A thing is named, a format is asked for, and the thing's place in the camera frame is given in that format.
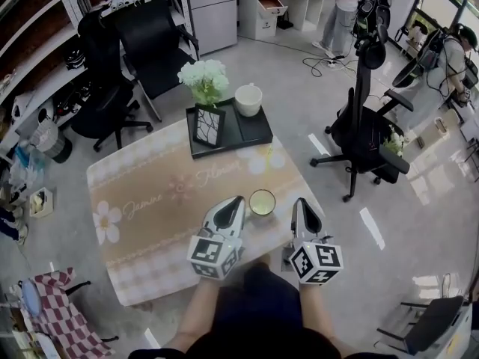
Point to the black office chair with headrest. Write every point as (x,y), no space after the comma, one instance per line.
(101,88)

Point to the blue plate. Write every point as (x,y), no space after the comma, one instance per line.
(30,297)

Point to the black tray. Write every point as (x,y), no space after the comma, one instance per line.
(254,133)

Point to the small white box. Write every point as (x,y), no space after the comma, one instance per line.
(42,204)

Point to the clear glass cup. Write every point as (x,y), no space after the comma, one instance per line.
(262,204)

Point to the grey woven basket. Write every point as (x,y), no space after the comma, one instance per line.
(50,140)

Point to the person's right forearm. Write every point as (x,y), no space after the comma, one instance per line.
(314,309)

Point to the white power strip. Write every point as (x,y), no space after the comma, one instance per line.
(335,60)

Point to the person's dark blue clothing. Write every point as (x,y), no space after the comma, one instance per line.
(258,297)

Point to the yellow-green drinking straw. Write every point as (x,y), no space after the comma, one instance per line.
(268,167)

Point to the clear plastic bag pile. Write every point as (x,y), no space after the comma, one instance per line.
(28,167)

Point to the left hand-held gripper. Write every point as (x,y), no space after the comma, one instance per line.
(207,253)

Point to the black picture frame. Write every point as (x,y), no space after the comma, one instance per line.
(207,125)

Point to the white flower bouquet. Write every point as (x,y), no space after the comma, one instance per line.
(204,75)

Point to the tall black office chair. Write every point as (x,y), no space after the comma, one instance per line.
(359,133)

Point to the white wall shelf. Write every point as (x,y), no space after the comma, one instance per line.
(33,51)

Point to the table with floral tablecloth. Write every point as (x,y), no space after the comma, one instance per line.
(157,200)

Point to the white ceramic mug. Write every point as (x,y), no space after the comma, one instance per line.
(247,101)

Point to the black visitor chair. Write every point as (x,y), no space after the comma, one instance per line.
(157,51)

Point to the small white flower bunch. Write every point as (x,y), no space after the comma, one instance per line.
(394,142)

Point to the person's left forearm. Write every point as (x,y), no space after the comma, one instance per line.
(198,312)

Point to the dark grey chair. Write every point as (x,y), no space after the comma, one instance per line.
(434,324)

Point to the red checked cloth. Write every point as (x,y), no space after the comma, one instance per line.
(60,312)

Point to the black white striped item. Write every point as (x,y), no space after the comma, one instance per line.
(75,58)

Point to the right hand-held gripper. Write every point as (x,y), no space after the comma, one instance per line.
(322,260)

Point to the white bag with black print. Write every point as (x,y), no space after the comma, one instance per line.
(20,107)

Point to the grey cabinet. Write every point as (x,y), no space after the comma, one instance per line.
(213,13)

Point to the white trash can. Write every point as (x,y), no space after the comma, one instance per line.
(447,123)

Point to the white sheet board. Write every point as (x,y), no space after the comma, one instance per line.
(50,346)

